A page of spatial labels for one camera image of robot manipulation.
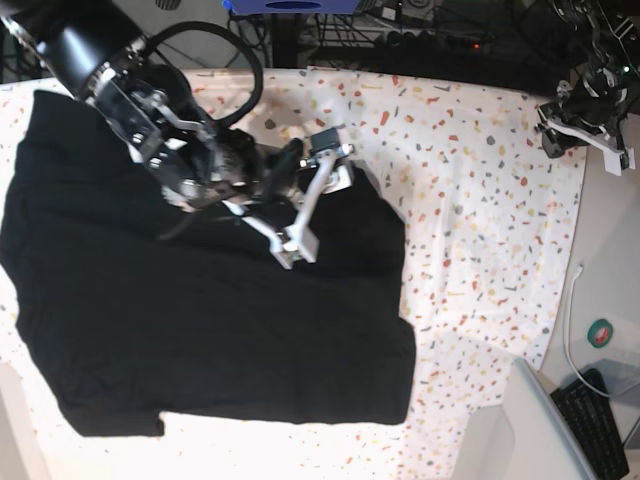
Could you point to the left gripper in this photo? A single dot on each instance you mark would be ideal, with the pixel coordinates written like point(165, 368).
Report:
point(581, 105)

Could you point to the black t-shirt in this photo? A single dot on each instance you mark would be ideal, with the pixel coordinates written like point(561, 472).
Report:
point(124, 326)

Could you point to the green tape roll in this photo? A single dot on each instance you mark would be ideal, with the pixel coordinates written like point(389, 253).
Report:
point(600, 333)

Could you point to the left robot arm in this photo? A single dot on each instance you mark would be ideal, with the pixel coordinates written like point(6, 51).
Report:
point(606, 31)

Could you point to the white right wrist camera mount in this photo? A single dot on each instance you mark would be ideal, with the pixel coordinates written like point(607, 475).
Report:
point(300, 220)

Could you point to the grey laptop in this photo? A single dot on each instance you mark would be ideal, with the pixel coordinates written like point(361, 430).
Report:
point(544, 448)

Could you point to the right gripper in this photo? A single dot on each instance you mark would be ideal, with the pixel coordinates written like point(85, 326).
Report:
point(243, 170)

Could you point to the black keyboard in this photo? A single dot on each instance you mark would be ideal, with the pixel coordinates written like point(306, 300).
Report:
point(591, 420)

